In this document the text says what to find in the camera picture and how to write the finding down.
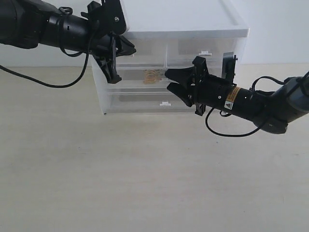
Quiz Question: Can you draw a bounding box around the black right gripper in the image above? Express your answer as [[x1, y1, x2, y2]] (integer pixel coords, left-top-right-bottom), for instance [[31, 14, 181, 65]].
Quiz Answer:
[[165, 56, 236, 115]]

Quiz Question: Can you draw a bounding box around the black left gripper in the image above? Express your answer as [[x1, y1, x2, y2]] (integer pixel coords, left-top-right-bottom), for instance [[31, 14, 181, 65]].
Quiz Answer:
[[81, 0, 137, 84]]

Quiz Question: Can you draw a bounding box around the gold keychain with black strap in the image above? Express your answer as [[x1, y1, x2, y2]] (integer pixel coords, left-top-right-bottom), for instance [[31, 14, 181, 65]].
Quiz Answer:
[[143, 70, 167, 85]]

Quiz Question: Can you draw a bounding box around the clear wide drawer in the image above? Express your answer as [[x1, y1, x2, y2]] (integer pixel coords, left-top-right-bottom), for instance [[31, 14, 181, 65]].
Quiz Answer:
[[107, 70, 174, 91], [106, 89, 196, 114]]

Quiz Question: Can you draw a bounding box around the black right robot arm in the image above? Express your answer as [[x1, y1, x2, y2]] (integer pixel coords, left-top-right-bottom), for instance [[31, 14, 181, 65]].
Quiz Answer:
[[165, 53, 309, 134]]

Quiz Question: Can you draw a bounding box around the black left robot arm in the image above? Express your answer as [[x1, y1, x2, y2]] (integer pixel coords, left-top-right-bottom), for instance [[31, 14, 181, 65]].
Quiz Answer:
[[0, 0, 136, 84]]

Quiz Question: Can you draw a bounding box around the white plastic drawer cabinet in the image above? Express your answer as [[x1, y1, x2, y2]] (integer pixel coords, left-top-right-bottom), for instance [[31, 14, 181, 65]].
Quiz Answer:
[[92, 0, 249, 115]]

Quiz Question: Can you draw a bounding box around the clear wide bottom drawer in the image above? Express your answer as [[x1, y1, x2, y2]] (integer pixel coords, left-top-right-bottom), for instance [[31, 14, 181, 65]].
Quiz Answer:
[[106, 89, 196, 114]]

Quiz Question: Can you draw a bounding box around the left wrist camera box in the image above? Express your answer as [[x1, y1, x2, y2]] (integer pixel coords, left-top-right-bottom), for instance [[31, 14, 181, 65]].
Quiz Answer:
[[101, 0, 129, 35]]

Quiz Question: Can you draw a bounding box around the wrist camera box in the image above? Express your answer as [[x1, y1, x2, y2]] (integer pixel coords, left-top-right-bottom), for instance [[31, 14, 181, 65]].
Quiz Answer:
[[221, 52, 238, 84], [101, 0, 129, 35]]

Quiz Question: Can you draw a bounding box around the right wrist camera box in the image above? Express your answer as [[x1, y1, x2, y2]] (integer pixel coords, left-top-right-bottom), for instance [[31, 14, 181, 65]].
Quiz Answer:
[[221, 52, 238, 84]]

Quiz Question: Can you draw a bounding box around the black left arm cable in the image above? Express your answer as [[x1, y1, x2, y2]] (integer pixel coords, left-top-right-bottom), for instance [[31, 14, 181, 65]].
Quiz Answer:
[[0, 6, 101, 88]]

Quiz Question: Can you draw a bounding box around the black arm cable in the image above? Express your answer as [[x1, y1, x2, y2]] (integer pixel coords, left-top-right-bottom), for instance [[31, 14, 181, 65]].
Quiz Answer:
[[0, 6, 101, 88], [205, 76, 287, 137]]

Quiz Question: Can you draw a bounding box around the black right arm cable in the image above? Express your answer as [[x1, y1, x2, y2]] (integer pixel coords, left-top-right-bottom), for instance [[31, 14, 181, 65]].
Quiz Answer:
[[205, 76, 287, 137]]

